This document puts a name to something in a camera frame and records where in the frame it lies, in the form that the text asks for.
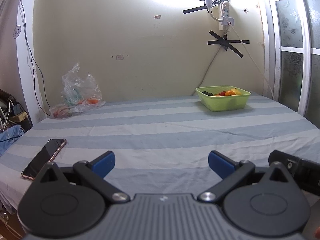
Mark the green plastic basket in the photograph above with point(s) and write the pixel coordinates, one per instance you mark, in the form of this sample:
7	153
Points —
225	103

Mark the frosted glass window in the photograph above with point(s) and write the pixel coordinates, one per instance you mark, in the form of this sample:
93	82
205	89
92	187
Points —
295	42

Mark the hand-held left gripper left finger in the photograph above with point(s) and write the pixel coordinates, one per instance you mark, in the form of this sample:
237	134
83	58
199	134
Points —
103	163

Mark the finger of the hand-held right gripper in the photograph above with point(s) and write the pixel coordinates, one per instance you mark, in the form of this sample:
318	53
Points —
290	162

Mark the small pink wall sticker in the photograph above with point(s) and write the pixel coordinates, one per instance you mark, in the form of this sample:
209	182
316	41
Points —
120	57

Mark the tomatoes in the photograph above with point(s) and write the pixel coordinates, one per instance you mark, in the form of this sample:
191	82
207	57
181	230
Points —
237	91

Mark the round wall sign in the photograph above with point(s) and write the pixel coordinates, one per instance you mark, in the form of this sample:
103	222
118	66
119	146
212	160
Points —
17	31

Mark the black tape cross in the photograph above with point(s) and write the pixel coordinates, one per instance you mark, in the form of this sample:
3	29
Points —
226	43

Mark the orange mandarin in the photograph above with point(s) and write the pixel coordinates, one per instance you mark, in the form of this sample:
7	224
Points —
228	93

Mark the blue cloth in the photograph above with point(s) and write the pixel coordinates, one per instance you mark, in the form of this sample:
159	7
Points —
10	140

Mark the striped blue bed sheet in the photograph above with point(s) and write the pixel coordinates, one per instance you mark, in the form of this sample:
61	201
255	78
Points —
162	135

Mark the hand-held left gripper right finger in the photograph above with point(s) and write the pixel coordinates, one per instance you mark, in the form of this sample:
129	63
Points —
220	163

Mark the white power strip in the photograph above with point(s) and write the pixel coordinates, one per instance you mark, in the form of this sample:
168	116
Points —
225	17

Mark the smartphone with pink case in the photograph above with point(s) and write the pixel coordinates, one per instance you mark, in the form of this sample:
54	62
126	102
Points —
43	158

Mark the clear plastic bag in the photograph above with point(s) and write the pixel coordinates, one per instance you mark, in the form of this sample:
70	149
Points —
80	92

